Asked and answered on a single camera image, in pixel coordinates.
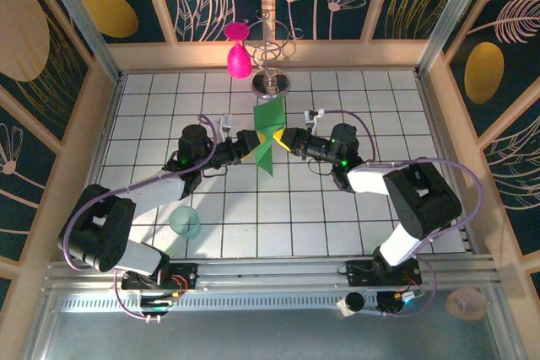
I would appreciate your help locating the green cloth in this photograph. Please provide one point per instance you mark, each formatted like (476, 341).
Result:
(270, 119)

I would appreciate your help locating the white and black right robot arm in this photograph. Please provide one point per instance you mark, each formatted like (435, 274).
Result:
(422, 204)

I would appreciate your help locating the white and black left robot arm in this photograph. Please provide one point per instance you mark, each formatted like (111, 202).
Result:
(101, 233)

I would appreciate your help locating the pink wine glass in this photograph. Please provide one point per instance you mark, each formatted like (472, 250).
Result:
(239, 62)

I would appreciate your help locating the teal translucent cup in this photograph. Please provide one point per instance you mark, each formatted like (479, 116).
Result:
(185, 221)

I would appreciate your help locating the perforated metal strip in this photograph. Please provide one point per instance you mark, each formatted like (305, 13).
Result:
(253, 303)

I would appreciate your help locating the black round knob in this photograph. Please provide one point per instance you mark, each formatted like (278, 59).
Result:
(353, 302)

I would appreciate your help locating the black controller board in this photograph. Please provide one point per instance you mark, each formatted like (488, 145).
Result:
(158, 303)
(396, 299)

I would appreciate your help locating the pale pink translucent cup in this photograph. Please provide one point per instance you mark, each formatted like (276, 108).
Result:
(466, 303)

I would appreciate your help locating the aluminium mounting rail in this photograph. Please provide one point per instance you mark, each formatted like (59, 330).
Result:
(270, 271)

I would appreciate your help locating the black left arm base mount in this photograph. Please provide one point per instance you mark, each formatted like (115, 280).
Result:
(185, 273)

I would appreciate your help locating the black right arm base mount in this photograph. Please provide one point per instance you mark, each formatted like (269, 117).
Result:
(358, 273)

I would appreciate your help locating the aluminium frame post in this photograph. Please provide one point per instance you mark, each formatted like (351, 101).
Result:
(80, 18)
(451, 18)

